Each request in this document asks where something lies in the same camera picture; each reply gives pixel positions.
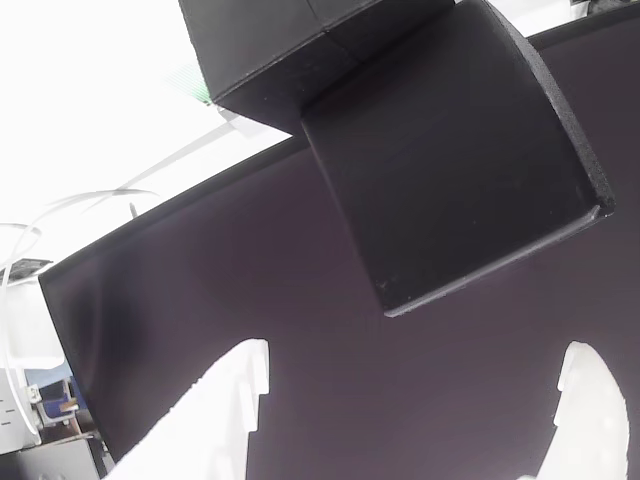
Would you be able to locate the black monitor screen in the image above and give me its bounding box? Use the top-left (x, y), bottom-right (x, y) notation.
top-left (37, 17), bottom-right (640, 480)

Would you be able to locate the green striped square marker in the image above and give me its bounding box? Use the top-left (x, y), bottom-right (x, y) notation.
top-left (163, 63), bottom-right (214, 109)

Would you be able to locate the black cube block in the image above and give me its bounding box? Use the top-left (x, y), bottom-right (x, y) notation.
top-left (298, 0), bottom-right (617, 319)
top-left (178, 0), bottom-right (457, 135)

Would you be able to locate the white plastic box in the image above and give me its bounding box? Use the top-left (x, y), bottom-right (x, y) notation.
top-left (0, 272), bottom-right (66, 449)

